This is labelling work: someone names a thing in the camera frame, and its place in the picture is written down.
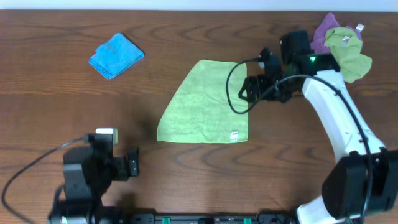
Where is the light green cloth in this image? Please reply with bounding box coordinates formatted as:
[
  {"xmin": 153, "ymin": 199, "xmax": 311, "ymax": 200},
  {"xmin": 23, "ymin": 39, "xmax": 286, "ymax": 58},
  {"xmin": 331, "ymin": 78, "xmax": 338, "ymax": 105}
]
[{"xmin": 157, "ymin": 60, "xmax": 249, "ymax": 144}]

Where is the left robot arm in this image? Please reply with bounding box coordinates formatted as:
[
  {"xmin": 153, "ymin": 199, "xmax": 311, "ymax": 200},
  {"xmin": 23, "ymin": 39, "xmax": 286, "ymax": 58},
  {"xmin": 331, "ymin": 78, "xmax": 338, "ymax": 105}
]
[{"xmin": 47, "ymin": 147, "xmax": 139, "ymax": 224}]

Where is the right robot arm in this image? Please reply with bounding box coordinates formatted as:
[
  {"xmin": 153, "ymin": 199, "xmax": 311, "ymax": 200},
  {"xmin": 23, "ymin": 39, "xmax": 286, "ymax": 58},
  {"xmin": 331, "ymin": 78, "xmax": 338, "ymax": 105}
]
[{"xmin": 238, "ymin": 30, "xmax": 397, "ymax": 223}]

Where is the purple cloth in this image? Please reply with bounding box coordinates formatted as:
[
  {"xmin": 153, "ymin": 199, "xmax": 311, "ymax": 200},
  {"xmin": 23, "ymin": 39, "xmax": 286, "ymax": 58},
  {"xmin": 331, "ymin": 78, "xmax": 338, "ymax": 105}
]
[{"xmin": 310, "ymin": 12, "xmax": 363, "ymax": 59}]

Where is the crumpled olive green cloth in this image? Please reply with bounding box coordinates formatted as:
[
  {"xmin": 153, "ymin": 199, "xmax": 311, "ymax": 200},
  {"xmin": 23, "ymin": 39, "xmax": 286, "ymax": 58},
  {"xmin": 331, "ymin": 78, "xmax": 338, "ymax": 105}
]
[{"xmin": 324, "ymin": 27, "xmax": 373, "ymax": 83}]

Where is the folded blue cloth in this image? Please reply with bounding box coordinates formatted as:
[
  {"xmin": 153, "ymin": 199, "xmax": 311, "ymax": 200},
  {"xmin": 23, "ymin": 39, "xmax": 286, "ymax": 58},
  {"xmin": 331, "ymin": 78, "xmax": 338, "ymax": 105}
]
[{"xmin": 89, "ymin": 33, "xmax": 145, "ymax": 80}]

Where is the right black cable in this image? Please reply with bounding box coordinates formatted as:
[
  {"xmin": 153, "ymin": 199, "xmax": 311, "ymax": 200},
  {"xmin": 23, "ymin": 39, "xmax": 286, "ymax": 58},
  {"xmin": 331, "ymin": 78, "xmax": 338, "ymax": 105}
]
[{"xmin": 226, "ymin": 57, "xmax": 373, "ymax": 224}]

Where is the black cable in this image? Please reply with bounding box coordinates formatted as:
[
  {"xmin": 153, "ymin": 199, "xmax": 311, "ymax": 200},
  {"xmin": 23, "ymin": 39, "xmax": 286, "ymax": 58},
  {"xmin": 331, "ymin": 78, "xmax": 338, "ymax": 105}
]
[
  {"xmin": 1, "ymin": 136, "xmax": 86, "ymax": 224},
  {"xmin": 226, "ymin": 57, "xmax": 373, "ymax": 224}
]

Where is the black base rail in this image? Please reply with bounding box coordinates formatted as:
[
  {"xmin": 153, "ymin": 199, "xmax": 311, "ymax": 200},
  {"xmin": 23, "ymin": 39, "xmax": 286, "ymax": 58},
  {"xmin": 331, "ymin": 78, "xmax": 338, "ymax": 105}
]
[{"xmin": 120, "ymin": 212, "xmax": 298, "ymax": 224}]

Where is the left black cable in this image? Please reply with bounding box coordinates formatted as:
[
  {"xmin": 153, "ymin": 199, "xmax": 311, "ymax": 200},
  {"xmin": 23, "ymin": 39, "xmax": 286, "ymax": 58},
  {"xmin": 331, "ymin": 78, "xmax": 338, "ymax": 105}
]
[{"xmin": 1, "ymin": 136, "xmax": 86, "ymax": 224}]

